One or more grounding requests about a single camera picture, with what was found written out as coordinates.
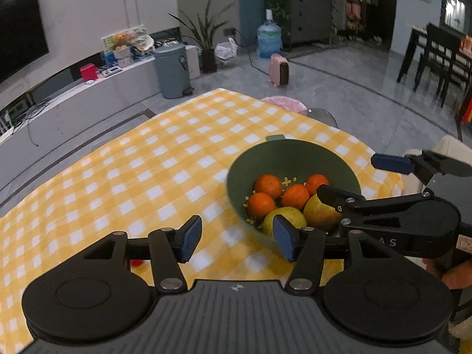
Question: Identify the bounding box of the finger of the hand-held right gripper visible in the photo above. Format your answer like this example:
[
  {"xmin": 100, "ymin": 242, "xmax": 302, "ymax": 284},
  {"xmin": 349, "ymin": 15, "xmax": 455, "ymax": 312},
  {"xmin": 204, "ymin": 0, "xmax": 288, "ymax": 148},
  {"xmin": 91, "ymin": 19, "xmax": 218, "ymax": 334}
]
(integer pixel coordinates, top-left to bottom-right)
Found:
[
  {"xmin": 316, "ymin": 184, "xmax": 434, "ymax": 232},
  {"xmin": 370, "ymin": 150, "xmax": 472, "ymax": 177}
]

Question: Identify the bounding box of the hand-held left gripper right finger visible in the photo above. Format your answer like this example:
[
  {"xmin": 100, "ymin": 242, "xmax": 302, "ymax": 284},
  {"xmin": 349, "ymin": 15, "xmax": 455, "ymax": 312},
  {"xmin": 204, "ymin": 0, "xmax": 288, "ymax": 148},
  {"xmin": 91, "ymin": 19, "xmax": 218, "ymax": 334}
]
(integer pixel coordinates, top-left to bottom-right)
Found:
[{"xmin": 273, "ymin": 216, "xmax": 405, "ymax": 294}]

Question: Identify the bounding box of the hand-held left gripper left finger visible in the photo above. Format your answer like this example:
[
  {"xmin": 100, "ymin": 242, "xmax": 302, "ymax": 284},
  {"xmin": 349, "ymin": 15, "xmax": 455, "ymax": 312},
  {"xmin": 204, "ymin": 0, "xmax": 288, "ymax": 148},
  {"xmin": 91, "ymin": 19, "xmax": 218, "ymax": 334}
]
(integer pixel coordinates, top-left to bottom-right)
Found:
[{"xmin": 83, "ymin": 216, "xmax": 203, "ymax": 294}]

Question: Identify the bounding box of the yellow-green apple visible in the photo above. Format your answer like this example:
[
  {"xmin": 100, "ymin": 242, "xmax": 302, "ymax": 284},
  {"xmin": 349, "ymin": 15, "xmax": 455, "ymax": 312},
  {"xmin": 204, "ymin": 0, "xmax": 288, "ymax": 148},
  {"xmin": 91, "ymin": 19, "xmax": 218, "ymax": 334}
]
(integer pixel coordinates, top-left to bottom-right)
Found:
[{"xmin": 303, "ymin": 194, "xmax": 343, "ymax": 231}]

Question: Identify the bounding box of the orange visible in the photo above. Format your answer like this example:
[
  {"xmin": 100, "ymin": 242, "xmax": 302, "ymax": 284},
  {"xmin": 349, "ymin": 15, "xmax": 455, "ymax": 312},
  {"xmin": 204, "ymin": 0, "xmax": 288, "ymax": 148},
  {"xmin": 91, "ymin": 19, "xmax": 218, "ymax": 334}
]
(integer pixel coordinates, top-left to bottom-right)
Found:
[
  {"xmin": 305, "ymin": 174, "xmax": 332, "ymax": 196},
  {"xmin": 282, "ymin": 183, "xmax": 311, "ymax": 211},
  {"xmin": 254, "ymin": 174, "xmax": 284, "ymax": 199},
  {"xmin": 247, "ymin": 192, "xmax": 277, "ymax": 219}
]

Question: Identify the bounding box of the green colander bowl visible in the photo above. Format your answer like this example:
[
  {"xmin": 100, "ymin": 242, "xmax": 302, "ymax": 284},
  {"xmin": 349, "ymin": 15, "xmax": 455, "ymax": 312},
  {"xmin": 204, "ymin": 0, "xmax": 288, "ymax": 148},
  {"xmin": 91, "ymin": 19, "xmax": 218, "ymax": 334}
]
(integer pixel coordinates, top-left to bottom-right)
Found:
[{"xmin": 226, "ymin": 134, "xmax": 363, "ymax": 252}]

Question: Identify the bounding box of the person's right hand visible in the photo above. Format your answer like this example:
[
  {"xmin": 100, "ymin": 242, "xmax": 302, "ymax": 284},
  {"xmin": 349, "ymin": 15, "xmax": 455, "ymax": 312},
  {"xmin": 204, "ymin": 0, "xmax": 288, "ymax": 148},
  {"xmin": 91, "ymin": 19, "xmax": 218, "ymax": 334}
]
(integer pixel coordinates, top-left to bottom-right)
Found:
[{"xmin": 422, "ymin": 254, "xmax": 472, "ymax": 294}]

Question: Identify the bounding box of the beige chair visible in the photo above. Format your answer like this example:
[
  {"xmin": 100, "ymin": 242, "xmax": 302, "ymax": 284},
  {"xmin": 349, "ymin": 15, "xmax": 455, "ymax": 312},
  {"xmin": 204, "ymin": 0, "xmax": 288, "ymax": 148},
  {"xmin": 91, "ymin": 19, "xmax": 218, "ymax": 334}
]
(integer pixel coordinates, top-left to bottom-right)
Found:
[{"xmin": 402, "ymin": 135, "xmax": 472, "ymax": 192}]

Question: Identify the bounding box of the grey chair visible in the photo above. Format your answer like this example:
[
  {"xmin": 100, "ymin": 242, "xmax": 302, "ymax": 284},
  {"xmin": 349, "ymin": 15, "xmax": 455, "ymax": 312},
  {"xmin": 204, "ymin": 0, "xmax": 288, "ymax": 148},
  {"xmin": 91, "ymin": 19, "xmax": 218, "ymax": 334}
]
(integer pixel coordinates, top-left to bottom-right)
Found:
[{"xmin": 307, "ymin": 108, "xmax": 340, "ymax": 129}]

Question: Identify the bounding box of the yellow checked tablecloth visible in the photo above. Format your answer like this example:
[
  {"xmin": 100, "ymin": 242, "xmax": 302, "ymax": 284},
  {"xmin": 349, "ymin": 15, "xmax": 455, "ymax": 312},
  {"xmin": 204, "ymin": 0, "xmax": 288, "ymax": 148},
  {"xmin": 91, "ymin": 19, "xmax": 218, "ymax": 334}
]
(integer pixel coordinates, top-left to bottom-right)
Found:
[{"xmin": 0, "ymin": 88, "xmax": 406, "ymax": 345}]

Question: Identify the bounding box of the dark dining chair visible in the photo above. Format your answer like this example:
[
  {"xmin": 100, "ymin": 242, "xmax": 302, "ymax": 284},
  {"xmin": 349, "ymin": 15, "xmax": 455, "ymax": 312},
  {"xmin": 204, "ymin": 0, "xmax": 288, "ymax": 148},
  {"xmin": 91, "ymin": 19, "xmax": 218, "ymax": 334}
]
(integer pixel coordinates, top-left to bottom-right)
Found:
[{"xmin": 413, "ymin": 22, "xmax": 466, "ymax": 108}]

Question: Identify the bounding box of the dark dining table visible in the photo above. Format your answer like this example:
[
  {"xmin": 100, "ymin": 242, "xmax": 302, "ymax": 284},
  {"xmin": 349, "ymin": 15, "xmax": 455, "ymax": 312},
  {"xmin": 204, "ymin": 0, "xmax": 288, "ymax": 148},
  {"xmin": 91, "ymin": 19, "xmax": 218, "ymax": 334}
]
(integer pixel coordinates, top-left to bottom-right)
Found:
[{"xmin": 396, "ymin": 24, "xmax": 472, "ymax": 83}]

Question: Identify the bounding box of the pink space heater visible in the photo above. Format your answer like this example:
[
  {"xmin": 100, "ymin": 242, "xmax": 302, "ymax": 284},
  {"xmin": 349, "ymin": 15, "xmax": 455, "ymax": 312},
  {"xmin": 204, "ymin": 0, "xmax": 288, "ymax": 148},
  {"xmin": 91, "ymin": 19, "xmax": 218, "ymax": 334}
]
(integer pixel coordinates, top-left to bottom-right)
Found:
[{"xmin": 268, "ymin": 53, "xmax": 291, "ymax": 88}]

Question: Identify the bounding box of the white marble television console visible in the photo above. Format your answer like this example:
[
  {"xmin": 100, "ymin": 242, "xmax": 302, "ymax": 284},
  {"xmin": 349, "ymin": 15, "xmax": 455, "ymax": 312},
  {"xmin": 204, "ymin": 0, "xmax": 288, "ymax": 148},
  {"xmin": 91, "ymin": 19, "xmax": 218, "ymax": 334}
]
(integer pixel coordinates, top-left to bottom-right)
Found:
[{"xmin": 0, "ymin": 44, "xmax": 203, "ymax": 207}]

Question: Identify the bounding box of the grey-blue trash can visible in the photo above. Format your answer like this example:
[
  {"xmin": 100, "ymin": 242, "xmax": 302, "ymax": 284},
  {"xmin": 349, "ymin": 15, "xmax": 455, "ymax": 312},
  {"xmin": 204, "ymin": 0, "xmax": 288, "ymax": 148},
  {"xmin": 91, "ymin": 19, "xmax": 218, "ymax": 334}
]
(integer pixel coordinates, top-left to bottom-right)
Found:
[{"xmin": 153, "ymin": 43, "xmax": 194, "ymax": 100}]

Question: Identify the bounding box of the dark drawer cabinet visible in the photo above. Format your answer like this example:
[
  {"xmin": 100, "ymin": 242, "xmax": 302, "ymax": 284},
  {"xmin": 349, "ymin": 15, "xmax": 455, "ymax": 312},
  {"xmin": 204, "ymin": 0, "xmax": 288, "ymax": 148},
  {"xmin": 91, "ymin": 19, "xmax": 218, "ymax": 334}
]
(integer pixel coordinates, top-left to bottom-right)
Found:
[{"xmin": 285, "ymin": 0, "xmax": 333, "ymax": 48}]

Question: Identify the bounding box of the blue water bottle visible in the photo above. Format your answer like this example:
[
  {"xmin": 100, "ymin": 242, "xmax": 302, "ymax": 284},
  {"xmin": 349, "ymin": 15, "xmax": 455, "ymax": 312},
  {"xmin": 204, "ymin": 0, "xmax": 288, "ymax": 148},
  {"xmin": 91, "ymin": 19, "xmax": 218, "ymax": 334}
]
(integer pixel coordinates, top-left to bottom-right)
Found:
[{"xmin": 256, "ymin": 9, "xmax": 283, "ymax": 59}]

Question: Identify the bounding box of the white plastic bag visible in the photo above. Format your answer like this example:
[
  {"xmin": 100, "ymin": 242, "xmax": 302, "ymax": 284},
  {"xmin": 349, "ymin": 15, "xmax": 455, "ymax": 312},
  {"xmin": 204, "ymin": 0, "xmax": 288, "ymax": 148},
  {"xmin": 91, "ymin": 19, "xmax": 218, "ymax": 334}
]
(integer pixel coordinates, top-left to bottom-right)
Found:
[{"xmin": 214, "ymin": 36, "xmax": 239, "ymax": 68}]

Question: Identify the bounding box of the red box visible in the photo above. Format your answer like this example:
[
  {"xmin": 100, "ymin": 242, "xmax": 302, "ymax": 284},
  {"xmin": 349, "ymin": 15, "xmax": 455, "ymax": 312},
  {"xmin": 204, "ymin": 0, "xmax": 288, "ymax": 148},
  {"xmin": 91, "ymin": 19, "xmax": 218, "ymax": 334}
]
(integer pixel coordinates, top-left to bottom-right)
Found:
[{"xmin": 80, "ymin": 64, "xmax": 99, "ymax": 82}]

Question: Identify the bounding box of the long-leaf potted plant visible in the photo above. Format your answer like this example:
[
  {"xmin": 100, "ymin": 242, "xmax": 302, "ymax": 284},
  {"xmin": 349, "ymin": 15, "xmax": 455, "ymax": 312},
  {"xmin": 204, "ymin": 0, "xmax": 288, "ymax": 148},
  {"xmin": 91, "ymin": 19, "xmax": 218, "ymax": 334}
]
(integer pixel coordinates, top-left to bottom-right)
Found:
[{"xmin": 168, "ymin": 0, "xmax": 237, "ymax": 74}]

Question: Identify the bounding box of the printed picture board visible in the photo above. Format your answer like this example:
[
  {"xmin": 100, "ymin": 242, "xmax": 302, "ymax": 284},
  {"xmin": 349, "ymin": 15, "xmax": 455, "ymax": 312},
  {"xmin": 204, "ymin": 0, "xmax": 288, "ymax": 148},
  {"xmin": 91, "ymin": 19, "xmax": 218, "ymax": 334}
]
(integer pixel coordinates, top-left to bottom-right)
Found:
[{"xmin": 101, "ymin": 25, "xmax": 155, "ymax": 61}]

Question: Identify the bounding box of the black flat television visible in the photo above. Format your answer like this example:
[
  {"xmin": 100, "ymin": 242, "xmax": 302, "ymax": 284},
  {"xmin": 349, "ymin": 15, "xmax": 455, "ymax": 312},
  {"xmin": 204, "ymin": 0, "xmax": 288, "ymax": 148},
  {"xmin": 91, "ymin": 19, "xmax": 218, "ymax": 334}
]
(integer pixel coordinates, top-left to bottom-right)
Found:
[{"xmin": 0, "ymin": 0, "xmax": 50, "ymax": 85}]

